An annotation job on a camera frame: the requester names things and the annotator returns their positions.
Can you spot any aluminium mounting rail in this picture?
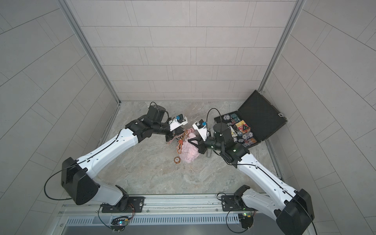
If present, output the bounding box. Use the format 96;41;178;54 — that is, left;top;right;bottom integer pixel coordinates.
57;192;305;217

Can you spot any circuit board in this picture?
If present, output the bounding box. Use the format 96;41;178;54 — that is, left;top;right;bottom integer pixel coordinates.
110;216;129;232
238;213;254;230

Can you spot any black poker chip case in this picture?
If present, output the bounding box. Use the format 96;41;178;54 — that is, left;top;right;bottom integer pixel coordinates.
214;90;287;148

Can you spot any small copper tape roll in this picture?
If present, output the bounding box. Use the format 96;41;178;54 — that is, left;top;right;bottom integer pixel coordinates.
174;157;181;164

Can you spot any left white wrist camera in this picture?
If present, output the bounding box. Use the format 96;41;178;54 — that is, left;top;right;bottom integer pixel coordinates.
168;114;188;131

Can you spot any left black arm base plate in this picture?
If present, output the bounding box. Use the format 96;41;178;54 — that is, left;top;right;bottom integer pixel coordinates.
101;196;145;213

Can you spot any left circuit board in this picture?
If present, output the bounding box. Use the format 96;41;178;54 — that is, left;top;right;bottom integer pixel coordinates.
110;216;129;232

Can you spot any right circuit board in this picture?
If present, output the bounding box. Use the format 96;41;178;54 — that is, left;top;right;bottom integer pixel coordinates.
238;213;254;230

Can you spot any pink quilted bag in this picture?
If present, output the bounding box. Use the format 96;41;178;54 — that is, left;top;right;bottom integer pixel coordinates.
179;132;199;164

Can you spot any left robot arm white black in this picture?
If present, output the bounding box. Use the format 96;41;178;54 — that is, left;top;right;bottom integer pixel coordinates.
61;105;188;211

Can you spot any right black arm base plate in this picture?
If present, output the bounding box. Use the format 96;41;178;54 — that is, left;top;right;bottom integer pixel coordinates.
219;194;256;212

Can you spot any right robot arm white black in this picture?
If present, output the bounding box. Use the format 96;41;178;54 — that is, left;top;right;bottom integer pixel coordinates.
189;120;314;235

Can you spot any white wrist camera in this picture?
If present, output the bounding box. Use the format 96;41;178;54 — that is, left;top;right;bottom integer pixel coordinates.
193;119;209;141
168;114;188;131

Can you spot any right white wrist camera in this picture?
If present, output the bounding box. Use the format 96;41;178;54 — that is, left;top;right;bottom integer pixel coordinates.
193;119;209;141

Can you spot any grey metal cylinder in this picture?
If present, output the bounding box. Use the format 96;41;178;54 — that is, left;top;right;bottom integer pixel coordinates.
206;149;212;158

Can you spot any orange colourful keychain decoration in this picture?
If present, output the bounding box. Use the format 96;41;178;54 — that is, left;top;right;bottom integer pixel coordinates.
176;129;192;154

